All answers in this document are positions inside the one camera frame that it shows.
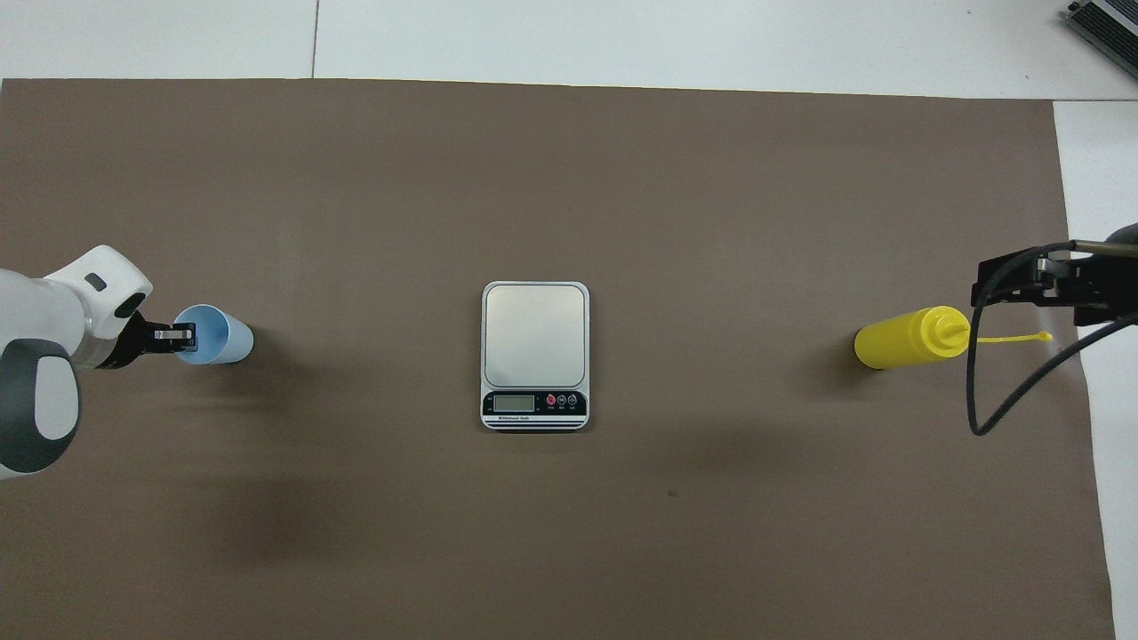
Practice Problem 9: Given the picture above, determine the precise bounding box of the grey ribbed metal device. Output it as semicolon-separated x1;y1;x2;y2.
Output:
1065;0;1138;83

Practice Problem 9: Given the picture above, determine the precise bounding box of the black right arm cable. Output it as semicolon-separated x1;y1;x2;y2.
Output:
966;238;1138;436

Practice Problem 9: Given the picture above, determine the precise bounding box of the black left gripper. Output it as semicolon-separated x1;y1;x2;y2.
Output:
105;313;198;371

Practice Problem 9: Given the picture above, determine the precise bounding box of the silver digital kitchen scale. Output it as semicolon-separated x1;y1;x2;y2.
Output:
481;281;590;432

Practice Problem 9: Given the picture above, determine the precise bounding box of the light blue plastic cup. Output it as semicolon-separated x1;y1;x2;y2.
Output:
172;304;254;366

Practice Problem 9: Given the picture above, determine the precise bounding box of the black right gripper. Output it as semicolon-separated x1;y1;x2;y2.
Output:
971;222;1138;326

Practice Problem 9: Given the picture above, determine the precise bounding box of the brown paper mat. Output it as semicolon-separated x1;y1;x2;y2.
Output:
0;78;1117;640

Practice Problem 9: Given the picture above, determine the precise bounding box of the yellow squeeze bottle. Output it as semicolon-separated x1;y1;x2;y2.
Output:
854;306;1054;371

